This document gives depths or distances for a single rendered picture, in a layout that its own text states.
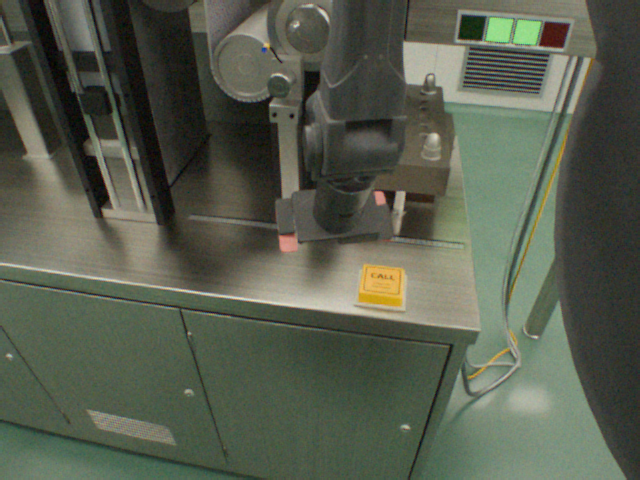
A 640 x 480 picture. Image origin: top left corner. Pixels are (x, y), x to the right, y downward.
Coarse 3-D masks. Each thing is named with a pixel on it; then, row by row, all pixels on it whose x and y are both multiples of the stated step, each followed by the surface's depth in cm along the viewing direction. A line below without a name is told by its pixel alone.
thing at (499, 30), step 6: (492, 18) 96; (498, 18) 96; (492, 24) 97; (498, 24) 97; (504, 24) 97; (510, 24) 96; (492, 30) 98; (498, 30) 98; (504, 30) 97; (510, 30) 97; (486, 36) 99; (492, 36) 99; (498, 36) 98; (504, 36) 98
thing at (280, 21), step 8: (288, 0) 71; (296, 0) 71; (304, 0) 71; (312, 0) 71; (320, 0) 70; (328, 0) 70; (280, 8) 72; (288, 8) 72; (328, 8) 71; (280, 16) 73; (280, 24) 74; (280, 32) 75; (280, 40) 75; (288, 48) 76; (304, 56) 76; (312, 56) 76; (320, 56) 76
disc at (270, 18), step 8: (280, 0) 72; (272, 8) 73; (272, 16) 73; (272, 24) 74; (272, 32) 75; (272, 40) 76; (280, 48) 77; (304, 64) 78; (312, 64) 77; (320, 64) 77
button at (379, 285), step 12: (372, 276) 76; (384, 276) 76; (396, 276) 76; (360, 288) 74; (372, 288) 74; (384, 288) 74; (396, 288) 74; (360, 300) 74; (372, 300) 73; (384, 300) 73; (396, 300) 72
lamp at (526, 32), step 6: (516, 24) 96; (522, 24) 96; (528, 24) 96; (534, 24) 95; (540, 24) 95; (516, 30) 97; (522, 30) 97; (528, 30) 96; (534, 30) 96; (516, 36) 98; (522, 36) 97; (528, 36) 97; (534, 36) 97; (516, 42) 98; (522, 42) 98; (528, 42) 98; (534, 42) 98
